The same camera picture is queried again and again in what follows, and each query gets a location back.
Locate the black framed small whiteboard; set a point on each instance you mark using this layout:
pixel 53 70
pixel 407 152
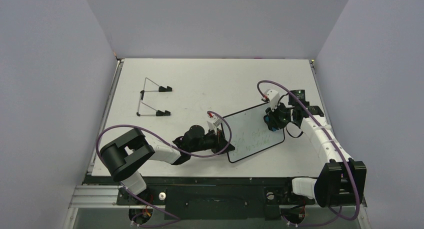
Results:
pixel 249 133

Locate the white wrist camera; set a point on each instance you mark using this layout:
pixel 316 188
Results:
pixel 213 122
pixel 272 97

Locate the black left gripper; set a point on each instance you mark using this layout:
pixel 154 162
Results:
pixel 220 143

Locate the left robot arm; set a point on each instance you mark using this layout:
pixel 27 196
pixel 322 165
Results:
pixel 124 155

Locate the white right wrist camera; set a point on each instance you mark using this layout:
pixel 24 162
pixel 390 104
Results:
pixel 272 97

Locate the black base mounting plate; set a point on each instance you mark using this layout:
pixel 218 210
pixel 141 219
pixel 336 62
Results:
pixel 226 198

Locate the wire whiteboard stand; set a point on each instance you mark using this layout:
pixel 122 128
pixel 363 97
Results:
pixel 150 99

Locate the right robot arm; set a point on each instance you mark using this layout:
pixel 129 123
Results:
pixel 341 181

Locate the aluminium frame rail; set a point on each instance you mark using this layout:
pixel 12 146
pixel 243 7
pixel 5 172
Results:
pixel 110 91

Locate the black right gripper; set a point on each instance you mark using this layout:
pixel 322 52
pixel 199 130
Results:
pixel 272 120

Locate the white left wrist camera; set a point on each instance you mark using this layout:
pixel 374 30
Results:
pixel 213 122

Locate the blue whiteboard eraser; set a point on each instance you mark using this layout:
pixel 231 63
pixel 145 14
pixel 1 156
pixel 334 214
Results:
pixel 270 124

